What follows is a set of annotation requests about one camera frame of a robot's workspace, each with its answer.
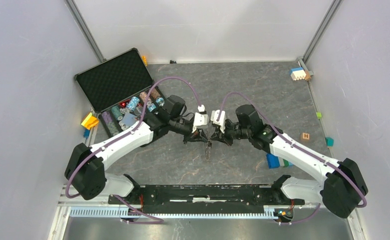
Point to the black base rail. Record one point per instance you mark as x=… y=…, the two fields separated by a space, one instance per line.
x=205 y=199

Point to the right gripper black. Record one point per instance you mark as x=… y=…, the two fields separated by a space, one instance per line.
x=223 y=138

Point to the black poker chip case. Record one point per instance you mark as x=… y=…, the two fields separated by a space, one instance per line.
x=110 y=84

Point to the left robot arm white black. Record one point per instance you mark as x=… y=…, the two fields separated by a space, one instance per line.
x=86 y=170

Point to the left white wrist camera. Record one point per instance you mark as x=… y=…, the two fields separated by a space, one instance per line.
x=201 y=119

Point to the blue green white block stack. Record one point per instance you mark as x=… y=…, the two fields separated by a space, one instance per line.
x=277 y=162

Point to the small blue block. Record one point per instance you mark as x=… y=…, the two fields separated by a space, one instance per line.
x=86 y=133

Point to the teal cube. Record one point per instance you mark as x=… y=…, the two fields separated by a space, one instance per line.
x=329 y=141

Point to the blue white tan block stack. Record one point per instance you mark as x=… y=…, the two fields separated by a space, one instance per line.
x=299 y=74

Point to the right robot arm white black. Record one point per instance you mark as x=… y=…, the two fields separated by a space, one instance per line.
x=338 y=185

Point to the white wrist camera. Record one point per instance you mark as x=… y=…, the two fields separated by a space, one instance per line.
x=201 y=119
x=218 y=120

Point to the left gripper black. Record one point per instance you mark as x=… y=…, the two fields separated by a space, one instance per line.
x=199 y=135

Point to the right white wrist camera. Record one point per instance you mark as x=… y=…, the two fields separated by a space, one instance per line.
x=218 y=120

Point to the orange yellow block behind case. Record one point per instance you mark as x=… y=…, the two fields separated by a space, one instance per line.
x=144 y=60

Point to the wooden letter H cube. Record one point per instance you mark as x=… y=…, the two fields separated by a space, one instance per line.
x=305 y=136

